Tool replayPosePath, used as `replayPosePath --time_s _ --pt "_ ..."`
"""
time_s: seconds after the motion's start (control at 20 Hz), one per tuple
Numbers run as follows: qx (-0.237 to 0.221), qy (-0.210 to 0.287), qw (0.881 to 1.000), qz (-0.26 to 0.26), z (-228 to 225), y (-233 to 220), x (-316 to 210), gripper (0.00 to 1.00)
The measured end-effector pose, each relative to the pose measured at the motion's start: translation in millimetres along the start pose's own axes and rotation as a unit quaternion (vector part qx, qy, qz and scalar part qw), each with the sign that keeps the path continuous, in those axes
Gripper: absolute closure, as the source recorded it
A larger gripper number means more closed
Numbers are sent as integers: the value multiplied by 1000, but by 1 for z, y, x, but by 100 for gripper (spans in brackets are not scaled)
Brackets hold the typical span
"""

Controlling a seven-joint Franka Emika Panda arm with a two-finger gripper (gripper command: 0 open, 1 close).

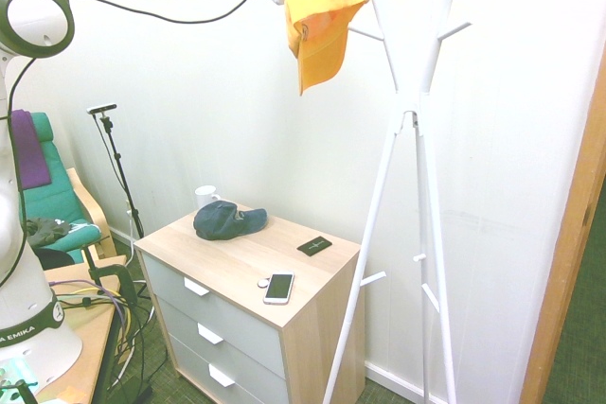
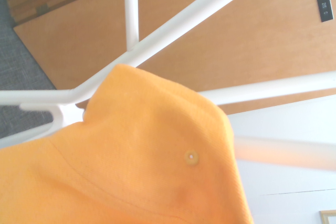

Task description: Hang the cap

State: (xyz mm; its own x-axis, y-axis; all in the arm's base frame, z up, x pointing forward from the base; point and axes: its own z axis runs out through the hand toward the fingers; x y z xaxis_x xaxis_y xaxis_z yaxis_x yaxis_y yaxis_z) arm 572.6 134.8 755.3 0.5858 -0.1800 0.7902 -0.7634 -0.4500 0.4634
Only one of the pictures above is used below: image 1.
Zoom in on orange baseball cap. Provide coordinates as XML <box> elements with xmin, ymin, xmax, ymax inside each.
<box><xmin>283</xmin><ymin>0</ymin><xmax>372</xmax><ymax>97</ymax></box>

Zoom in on dark blue baseball cap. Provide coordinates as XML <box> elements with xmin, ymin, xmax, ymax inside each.
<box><xmin>192</xmin><ymin>200</ymin><xmax>270</xmax><ymax>242</ymax></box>

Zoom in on white metal coat rack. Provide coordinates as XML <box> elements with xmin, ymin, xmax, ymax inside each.
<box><xmin>321</xmin><ymin>0</ymin><xmax>473</xmax><ymax>404</ymax></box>

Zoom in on white mug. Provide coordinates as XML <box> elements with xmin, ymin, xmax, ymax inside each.
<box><xmin>194</xmin><ymin>184</ymin><xmax>223</xmax><ymax>212</ymax></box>

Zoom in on black card white print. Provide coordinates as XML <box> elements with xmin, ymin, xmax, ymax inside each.
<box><xmin>296</xmin><ymin>235</ymin><xmax>334</xmax><ymax>258</ymax></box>

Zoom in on white smartphone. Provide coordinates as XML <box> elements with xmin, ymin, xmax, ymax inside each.
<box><xmin>262</xmin><ymin>271</ymin><xmax>296</xmax><ymax>306</ymax></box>

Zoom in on purple cloth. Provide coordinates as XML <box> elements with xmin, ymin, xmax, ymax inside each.
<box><xmin>9</xmin><ymin>109</ymin><xmax>53</xmax><ymax>190</ymax></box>

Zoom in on green wooden armchair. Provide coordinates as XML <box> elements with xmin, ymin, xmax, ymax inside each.
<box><xmin>17</xmin><ymin>112</ymin><xmax>117</xmax><ymax>267</ymax></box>

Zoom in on black screw clamp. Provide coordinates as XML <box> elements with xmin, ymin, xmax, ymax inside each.
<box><xmin>80</xmin><ymin>242</ymin><xmax>139</xmax><ymax>307</ymax></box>

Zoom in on dark crumpled cloth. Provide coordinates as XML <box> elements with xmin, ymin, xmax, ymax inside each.
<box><xmin>25</xmin><ymin>217</ymin><xmax>72</xmax><ymax>246</ymax></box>

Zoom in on wooden dresser grey drawers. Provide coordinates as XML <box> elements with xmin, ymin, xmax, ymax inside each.
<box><xmin>134</xmin><ymin>206</ymin><xmax>367</xmax><ymax>404</ymax></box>

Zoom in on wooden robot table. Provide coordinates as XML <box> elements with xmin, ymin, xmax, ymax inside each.
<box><xmin>41</xmin><ymin>254</ymin><xmax>130</xmax><ymax>404</ymax></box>

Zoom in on white baseboard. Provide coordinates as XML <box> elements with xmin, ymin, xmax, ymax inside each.
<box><xmin>363</xmin><ymin>360</ymin><xmax>428</xmax><ymax>401</ymax></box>

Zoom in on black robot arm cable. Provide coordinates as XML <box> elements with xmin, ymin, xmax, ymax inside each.
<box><xmin>0</xmin><ymin>0</ymin><xmax>274</xmax><ymax>290</ymax></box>

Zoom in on black camera tripod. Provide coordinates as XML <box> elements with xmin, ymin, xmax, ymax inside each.
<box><xmin>96</xmin><ymin>113</ymin><xmax>146</xmax><ymax>240</ymax></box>

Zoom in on white drawer handle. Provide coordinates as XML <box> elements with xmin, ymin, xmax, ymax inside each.
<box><xmin>207</xmin><ymin>363</ymin><xmax>237</xmax><ymax>389</ymax></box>
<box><xmin>183</xmin><ymin>276</ymin><xmax>211</xmax><ymax>298</ymax></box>
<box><xmin>195</xmin><ymin>323</ymin><xmax>225</xmax><ymax>346</ymax></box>

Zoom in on coloured cable bundle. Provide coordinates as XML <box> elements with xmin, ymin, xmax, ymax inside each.
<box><xmin>48</xmin><ymin>279</ymin><xmax>143</xmax><ymax>377</ymax></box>

